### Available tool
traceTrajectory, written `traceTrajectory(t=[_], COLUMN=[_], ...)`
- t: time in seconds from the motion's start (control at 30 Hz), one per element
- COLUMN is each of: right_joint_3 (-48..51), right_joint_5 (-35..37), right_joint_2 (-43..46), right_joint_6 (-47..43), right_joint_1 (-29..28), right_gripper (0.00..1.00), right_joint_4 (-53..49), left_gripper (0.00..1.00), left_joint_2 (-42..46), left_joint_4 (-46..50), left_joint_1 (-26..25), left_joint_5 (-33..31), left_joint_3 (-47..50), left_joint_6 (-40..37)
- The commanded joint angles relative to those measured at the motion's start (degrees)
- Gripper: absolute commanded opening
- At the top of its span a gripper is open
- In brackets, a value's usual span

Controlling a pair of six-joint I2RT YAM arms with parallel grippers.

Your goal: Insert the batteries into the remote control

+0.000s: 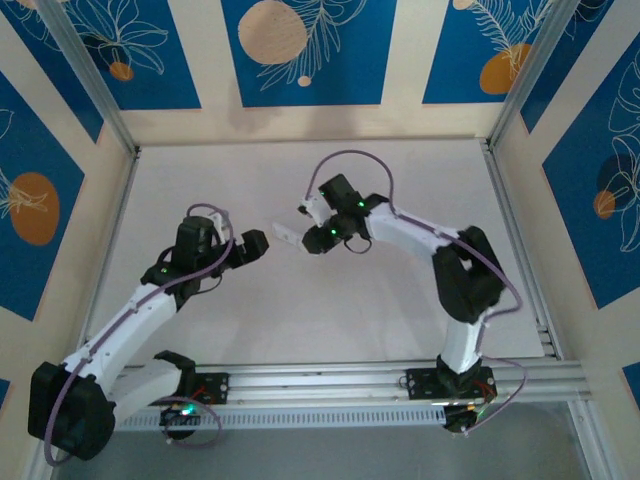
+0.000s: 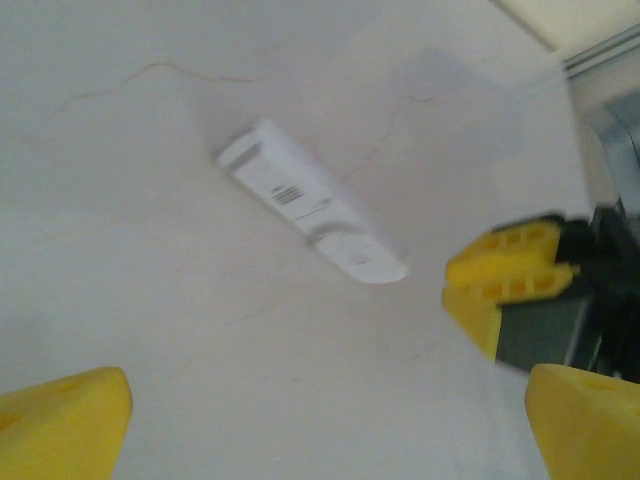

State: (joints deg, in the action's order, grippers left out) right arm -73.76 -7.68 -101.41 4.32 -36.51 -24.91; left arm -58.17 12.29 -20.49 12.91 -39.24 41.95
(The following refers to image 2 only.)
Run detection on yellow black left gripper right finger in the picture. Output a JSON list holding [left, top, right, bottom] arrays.
[[524, 363, 640, 480]]

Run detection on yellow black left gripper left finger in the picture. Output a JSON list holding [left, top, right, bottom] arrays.
[[0, 365, 134, 480]]

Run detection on aluminium table side rail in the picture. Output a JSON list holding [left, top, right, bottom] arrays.
[[559, 27, 640, 91]]

